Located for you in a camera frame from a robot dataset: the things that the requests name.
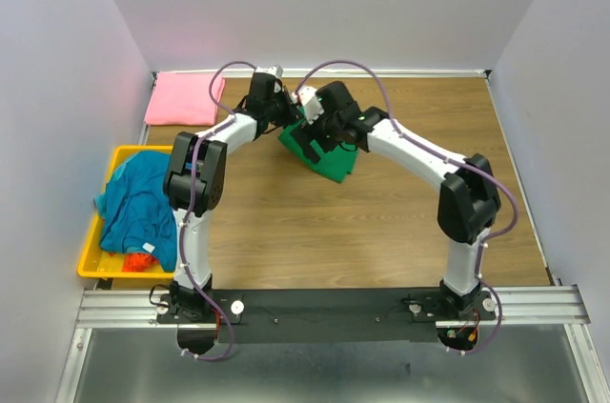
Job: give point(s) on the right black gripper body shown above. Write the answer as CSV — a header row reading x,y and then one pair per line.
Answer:
x,y
323,130

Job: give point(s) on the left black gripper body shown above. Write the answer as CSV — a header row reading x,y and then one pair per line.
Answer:
x,y
279,110

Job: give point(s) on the green polo t-shirt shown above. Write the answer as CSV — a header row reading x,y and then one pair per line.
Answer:
x,y
335,165

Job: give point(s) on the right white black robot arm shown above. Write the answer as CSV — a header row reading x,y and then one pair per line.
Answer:
x,y
468,201

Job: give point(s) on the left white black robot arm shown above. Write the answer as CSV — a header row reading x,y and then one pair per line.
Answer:
x,y
195,178

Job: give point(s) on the folded pink t-shirt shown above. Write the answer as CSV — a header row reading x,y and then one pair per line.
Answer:
x,y
182,98

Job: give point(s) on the crumpled blue t-shirt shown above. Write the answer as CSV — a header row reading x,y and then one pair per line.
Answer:
x,y
135,212

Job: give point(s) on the orange red t-shirt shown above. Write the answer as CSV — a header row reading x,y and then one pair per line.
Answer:
x,y
139,262

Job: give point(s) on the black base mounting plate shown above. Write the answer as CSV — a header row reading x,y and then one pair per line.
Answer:
x,y
320,315

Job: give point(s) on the yellow plastic bin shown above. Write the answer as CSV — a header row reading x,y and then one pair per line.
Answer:
x,y
96,263

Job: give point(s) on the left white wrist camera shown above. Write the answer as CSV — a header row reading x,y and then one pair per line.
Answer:
x,y
275,71

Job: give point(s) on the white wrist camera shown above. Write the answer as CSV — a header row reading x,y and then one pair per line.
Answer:
x,y
275,71
310,103

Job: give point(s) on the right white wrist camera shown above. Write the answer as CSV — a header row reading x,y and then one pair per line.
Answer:
x,y
310,103

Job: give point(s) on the aluminium frame rail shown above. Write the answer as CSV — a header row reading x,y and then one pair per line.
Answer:
x,y
538,349

